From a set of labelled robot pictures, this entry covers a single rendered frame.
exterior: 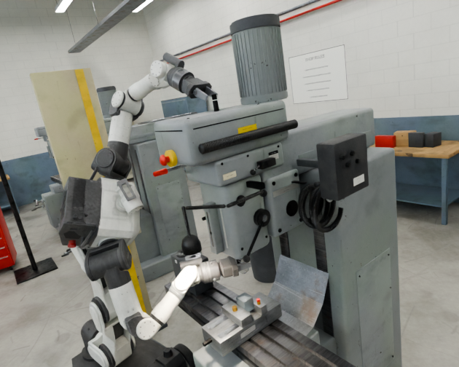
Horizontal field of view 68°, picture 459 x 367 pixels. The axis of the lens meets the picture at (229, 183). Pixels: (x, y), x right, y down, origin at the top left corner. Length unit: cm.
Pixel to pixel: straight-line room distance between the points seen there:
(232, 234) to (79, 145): 183
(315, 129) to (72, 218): 105
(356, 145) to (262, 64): 47
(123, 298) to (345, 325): 104
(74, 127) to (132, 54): 831
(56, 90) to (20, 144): 731
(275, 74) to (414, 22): 421
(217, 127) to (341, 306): 105
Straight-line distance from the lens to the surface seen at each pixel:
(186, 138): 112
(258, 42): 139
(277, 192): 139
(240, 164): 125
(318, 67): 633
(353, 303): 181
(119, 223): 141
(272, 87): 139
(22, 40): 1041
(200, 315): 184
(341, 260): 163
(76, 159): 289
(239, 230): 132
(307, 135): 151
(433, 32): 539
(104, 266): 136
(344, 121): 172
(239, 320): 157
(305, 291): 179
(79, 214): 139
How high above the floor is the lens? 195
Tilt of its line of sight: 15 degrees down
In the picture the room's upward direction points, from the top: 10 degrees counter-clockwise
